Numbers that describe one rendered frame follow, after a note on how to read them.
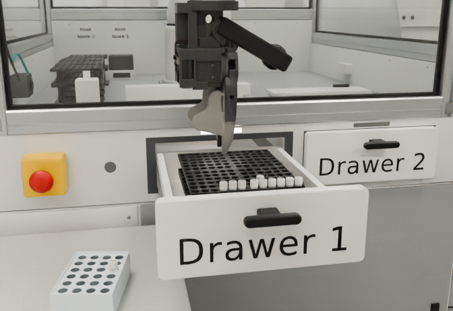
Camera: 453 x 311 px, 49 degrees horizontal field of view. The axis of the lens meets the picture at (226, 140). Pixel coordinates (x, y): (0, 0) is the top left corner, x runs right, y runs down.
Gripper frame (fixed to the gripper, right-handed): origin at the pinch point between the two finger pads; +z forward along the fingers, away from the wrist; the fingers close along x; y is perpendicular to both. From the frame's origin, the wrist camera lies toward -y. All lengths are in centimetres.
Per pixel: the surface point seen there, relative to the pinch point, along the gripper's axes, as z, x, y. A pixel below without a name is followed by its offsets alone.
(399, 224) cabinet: 27, -22, -43
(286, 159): 8.7, -16.7, -14.8
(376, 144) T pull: 6.7, -17.4, -33.4
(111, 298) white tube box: 18.3, 9.8, 17.3
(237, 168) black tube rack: 7.6, -9.4, -3.8
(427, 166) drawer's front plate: 13, -21, -47
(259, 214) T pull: 6.5, 12.8, -2.0
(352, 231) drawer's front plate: 10.7, 11.1, -15.8
